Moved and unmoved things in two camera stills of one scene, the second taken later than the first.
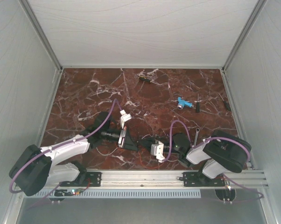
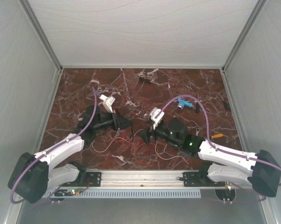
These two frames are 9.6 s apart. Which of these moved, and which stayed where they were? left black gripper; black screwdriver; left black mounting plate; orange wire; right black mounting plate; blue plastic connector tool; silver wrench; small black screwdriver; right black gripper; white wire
Moved: right black gripper; left black gripper; white wire; orange wire
Stayed: silver wrench; blue plastic connector tool; left black mounting plate; small black screwdriver; right black mounting plate; black screwdriver
